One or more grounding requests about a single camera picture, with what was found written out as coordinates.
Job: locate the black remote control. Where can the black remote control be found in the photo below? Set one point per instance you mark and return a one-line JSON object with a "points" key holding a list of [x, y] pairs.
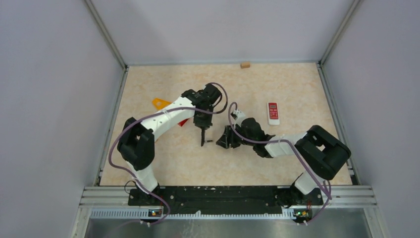
{"points": [[203, 140]]}

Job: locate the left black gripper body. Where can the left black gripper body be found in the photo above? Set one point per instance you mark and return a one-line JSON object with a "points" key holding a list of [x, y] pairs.
{"points": [[203, 120]]}

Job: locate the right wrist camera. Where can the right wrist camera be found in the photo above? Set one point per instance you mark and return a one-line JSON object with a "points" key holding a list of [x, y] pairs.
{"points": [[238, 116]]}

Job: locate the small wooden block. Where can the small wooden block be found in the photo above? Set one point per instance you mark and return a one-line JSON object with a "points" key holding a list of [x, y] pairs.
{"points": [[244, 65]]}

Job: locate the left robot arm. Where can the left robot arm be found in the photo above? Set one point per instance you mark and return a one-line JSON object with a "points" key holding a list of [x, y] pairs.
{"points": [[136, 143]]}

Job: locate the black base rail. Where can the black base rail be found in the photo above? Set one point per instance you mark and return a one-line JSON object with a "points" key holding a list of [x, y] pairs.
{"points": [[225, 200]]}

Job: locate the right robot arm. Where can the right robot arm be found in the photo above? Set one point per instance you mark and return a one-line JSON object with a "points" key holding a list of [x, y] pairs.
{"points": [[321, 154]]}

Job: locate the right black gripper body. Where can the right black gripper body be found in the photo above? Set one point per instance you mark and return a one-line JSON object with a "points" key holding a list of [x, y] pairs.
{"points": [[236, 140]]}

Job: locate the white red remote control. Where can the white red remote control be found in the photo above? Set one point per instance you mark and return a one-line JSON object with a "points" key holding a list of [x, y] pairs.
{"points": [[273, 113]]}

